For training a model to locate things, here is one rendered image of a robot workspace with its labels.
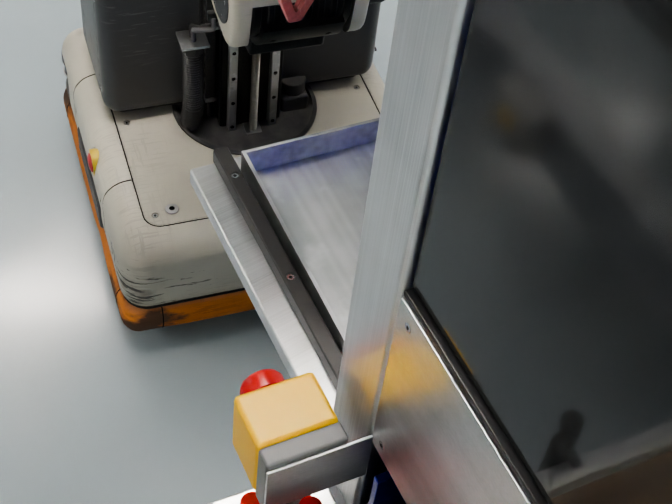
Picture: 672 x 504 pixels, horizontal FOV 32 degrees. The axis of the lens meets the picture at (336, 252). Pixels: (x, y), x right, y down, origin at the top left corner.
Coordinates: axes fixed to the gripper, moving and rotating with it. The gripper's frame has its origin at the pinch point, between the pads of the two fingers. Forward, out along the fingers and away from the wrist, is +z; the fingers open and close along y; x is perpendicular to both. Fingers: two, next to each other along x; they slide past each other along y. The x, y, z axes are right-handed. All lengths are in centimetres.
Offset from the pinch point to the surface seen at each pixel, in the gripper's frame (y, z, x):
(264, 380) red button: 35.5, 8.7, -16.6
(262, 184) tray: 5.2, 17.8, -4.7
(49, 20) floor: -146, 106, 2
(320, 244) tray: 12.5, 21.3, -0.7
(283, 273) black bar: 16.4, 19.6, -6.6
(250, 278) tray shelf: 14.3, 21.6, -9.4
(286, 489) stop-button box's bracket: 44.3, 11.4, -18.0
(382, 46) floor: -112, 106, 76
